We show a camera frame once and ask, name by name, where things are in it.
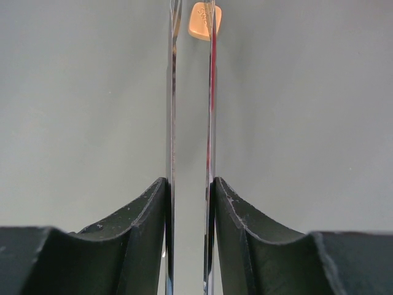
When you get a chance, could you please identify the metal tongs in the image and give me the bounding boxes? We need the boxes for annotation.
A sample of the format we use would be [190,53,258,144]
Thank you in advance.
[165,1,218,294]

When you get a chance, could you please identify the caramel square chocolate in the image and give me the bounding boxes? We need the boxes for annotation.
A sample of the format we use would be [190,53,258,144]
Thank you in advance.
[188,1,222,41]

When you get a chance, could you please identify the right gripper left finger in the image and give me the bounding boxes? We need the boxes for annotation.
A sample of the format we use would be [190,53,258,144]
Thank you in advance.
[1,178,166,294]

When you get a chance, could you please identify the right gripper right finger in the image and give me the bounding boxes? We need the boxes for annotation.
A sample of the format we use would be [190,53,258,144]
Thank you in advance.
[215,177,392,294]

